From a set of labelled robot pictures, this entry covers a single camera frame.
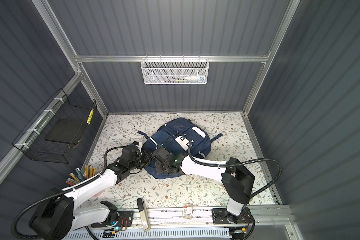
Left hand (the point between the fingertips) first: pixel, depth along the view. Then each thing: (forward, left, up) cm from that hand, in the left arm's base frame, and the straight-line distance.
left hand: (156, 154), depth 84 cm
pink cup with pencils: (-9, +34, +2) cm, 35 cm away
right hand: (-7, -1, -2) cm, 7 cm away
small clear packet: (-27, -16, -9) cm, 33 cm away
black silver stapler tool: (-26, +6, -7) cm, 28 cm away
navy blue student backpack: (+14, -14, 0) cm, 20 cm away
